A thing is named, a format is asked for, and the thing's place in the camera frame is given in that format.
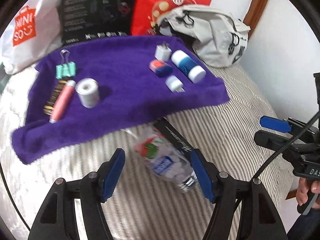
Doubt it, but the black headset box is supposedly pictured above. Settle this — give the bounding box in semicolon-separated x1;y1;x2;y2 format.
61;0;136;45

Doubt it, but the black gold slim bottle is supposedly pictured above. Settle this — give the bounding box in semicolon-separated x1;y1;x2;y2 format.
43;77;71;115

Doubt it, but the white tape roll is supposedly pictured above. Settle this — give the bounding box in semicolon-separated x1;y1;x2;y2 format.
75;78;100;109

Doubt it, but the person's right hand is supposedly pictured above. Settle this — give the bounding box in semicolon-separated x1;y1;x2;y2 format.
295;177;320;210

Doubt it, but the pink blue vaseline tin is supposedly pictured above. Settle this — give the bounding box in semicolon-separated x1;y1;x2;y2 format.
149;60;174;77

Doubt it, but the brown wooden door frame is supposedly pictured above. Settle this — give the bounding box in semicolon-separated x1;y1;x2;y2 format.
243;0;268;38

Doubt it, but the grey Nike waist bag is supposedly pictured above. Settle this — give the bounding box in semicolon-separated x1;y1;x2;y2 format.
156;4;251;68

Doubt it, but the striped bed quilt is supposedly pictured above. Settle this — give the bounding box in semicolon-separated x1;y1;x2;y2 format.
0;62;295;240

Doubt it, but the clear candy bottle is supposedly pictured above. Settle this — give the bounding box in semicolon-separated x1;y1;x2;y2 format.
124;125;197;192

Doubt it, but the pink tube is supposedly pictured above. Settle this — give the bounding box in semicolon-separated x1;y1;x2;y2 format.
49;80;76;124

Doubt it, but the white blue cream bottle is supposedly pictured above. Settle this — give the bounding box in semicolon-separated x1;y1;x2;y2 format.
171;50;206;83

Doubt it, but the white USB wall charger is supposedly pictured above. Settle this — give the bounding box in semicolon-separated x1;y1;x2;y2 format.
155;42;172;62

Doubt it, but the purple towel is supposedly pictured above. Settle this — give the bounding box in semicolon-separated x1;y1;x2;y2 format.
11;36;229;164

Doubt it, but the white Miniso plastic bag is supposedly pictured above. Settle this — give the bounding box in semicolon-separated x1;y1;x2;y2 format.
1;0;62;75

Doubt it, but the green binder clip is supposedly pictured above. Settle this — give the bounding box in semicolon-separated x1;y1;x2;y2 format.
55;49;76;80

